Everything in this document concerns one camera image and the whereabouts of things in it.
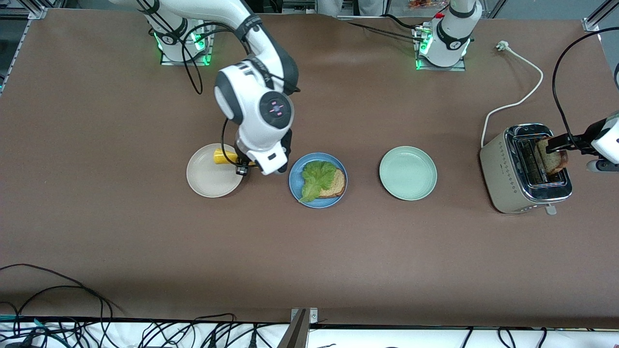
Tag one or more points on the yellow squeeze bottle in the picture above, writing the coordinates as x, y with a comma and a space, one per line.
222, 157

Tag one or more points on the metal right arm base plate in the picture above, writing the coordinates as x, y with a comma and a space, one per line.
186, 63

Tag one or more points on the aluminium frame rail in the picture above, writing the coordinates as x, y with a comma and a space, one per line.
591, 23
38, 9

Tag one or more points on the green lettuce leaf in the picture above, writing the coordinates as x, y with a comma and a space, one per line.
316, 179

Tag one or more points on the beige chrome toaster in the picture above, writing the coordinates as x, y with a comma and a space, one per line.
498, 174

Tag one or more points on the brown bread slice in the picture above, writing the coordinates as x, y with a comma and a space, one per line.
337, 183
553, 164

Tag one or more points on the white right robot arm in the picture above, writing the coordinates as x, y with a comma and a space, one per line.
251, 96

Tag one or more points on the metal table bracket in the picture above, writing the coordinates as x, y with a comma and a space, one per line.
312, 314

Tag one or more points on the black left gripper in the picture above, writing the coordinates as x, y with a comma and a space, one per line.
579, 140

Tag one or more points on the mint green round plate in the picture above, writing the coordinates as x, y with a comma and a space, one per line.
408, 173

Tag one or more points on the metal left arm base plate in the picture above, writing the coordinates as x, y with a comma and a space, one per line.
440, 68

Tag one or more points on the white round plate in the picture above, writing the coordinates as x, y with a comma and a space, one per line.
208, 179

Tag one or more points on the blue round plate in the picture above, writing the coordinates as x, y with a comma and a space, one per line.
296, 181

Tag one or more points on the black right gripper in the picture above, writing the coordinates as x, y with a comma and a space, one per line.
240, 149

